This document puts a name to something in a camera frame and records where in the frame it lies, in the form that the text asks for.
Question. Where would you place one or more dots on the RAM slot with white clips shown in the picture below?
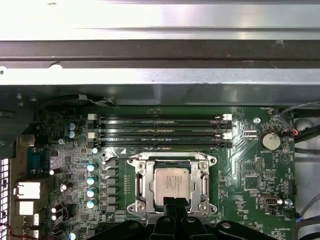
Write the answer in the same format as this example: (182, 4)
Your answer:
(175, 135)
(175, 117)

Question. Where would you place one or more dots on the black and silver PC case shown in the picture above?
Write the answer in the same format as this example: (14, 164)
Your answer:
(160, 75)

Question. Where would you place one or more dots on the silver CPU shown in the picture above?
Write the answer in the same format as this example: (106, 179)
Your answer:
(170, 182)

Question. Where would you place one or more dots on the CPU socket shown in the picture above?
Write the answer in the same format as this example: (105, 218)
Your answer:
(135, 162)

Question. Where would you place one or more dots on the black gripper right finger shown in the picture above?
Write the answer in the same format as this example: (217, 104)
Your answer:
(190, 230)

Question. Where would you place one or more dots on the RAM slot with black clips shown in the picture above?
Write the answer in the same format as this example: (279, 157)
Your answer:
(175, 144)
(175, 124)

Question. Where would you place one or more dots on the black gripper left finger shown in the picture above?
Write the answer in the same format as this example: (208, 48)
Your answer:
(160, 230)

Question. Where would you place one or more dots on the thin metal locking lever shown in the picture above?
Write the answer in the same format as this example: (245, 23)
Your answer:
(120, 158)

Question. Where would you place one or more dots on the round coin battery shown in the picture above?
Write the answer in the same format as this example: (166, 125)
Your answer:
(270, 141)

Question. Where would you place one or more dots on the green motherboard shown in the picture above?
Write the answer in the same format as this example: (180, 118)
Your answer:
(240, 160)

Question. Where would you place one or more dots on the metal socket cover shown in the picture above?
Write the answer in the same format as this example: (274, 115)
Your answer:
(148, 180)

